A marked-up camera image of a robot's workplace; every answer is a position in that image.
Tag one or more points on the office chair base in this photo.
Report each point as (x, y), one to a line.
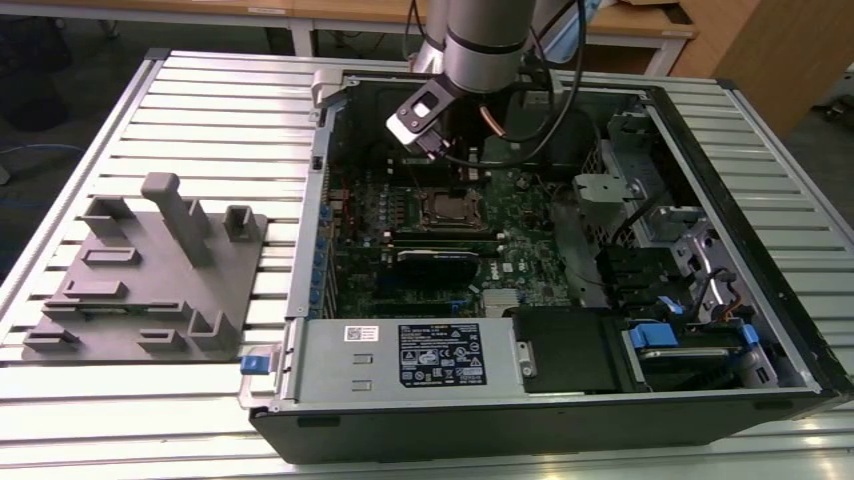
(836, 107)

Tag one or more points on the silver finned heatsink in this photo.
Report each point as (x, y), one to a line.
(500, 302)

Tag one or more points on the black graphics card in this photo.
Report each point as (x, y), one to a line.
(433, 275)

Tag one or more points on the green RAM stick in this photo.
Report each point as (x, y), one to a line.
(447, 245)

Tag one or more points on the wooden cabinet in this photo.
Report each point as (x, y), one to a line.
(767, 50)

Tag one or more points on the black plastic drive bracket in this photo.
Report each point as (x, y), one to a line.
(634, 275)

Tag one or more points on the green motherboard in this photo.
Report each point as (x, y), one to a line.
(527, 250)

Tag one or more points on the blue plastic clip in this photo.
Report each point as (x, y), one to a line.
(668, 303)

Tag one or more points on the metal locking lever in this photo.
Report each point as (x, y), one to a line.
(413, 180)

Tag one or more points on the silver perforated drive cage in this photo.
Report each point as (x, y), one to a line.
(603, 192)

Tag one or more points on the wooden desk white frame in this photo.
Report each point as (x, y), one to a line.
(640, 25)
(133, 5)

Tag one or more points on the grey parts rack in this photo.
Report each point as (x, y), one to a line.
(133, 330)

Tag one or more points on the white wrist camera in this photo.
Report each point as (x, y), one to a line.
(407, 132)

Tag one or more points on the blue case latch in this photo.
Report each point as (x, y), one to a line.
(253, 365)

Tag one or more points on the CPU socket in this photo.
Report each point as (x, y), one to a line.
(429, 224)

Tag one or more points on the silver CPU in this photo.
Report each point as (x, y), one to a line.
(454, 207)

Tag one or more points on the black PC case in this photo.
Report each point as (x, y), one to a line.
(467, 440)

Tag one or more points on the black hard disk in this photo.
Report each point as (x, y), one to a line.
(680, 370)

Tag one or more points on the grey case latch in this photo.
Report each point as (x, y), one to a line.
(327, 87)

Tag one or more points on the blue plastic tab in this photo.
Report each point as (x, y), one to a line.
(748, 335)

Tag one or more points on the black expansion slot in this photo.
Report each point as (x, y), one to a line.
(413, 307)

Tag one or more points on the silver power supply unit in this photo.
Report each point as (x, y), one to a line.
(333, 370)

